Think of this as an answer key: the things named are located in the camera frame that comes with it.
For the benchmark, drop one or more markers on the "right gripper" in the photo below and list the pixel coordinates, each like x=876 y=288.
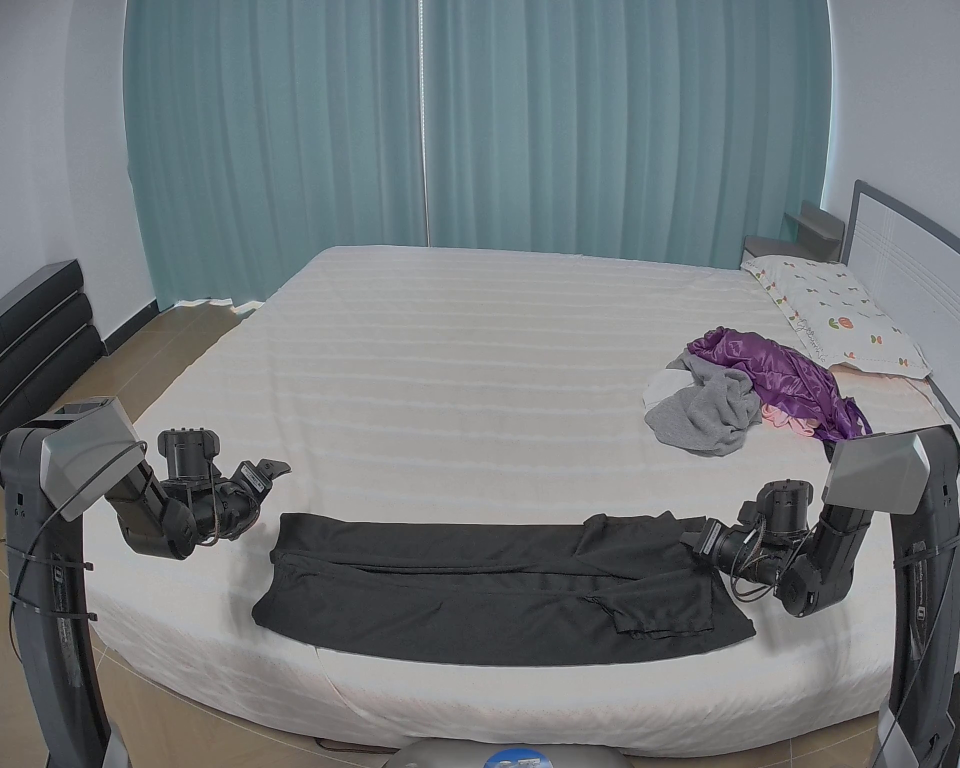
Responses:
x=720 y=551

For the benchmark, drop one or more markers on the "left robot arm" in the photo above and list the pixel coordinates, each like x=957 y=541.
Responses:
x=112 y=510

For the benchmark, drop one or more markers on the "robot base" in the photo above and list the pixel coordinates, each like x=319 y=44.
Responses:
x=502 y=754

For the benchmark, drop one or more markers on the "grey garment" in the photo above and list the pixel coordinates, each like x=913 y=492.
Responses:
x=705 y=416

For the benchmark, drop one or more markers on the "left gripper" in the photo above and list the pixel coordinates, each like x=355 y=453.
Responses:
x=244 y=499

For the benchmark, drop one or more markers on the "white garment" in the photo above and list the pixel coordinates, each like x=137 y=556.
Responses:
x=664 y=386

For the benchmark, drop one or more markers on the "bed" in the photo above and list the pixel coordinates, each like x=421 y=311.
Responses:
x=450 y=352

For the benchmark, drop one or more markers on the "grey bedside table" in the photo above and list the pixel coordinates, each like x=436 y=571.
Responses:
x=795 y=240

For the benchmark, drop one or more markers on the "blue-green curtain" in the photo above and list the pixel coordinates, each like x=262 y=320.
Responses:
x=615 y=135
x=285 y=150

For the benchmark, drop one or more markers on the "pink garment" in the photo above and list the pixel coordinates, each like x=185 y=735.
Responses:
x=787 y=421

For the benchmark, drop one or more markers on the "purple satin garment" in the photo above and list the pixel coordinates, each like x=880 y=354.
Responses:
x=787 y=367

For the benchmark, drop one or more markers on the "dark chest of drawers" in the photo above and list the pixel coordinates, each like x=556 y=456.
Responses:
x=41 y=337

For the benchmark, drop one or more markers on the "black T-shirt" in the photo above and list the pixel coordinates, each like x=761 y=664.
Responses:
x=465 y=585

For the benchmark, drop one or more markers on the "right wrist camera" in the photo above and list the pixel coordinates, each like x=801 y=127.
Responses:
x=748 y=514

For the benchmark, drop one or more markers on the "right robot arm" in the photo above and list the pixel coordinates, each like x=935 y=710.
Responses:
x=862 y=540

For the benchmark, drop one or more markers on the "white printed pillow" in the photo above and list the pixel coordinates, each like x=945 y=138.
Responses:
x=840 y=307

